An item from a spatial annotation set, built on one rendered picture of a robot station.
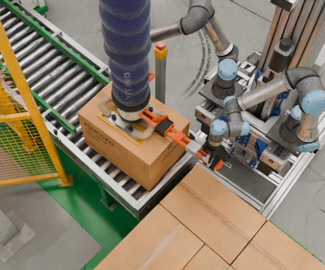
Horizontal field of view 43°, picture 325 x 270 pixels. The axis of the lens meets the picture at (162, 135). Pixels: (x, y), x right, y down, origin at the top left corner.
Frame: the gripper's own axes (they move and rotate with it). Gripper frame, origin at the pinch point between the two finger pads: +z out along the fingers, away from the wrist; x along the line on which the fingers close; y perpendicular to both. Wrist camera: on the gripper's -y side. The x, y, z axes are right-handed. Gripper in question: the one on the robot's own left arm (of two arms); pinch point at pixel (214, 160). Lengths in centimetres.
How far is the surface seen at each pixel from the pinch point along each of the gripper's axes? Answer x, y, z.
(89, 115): 17, 82, 12
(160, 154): 10.1, 30.2, 13.0
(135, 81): 5, 51, -36
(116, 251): 64, 22, 53
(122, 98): 10, 58, -20
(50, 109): 19, 125, 43
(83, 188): 35, 90, 107
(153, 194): 22, 27, 47
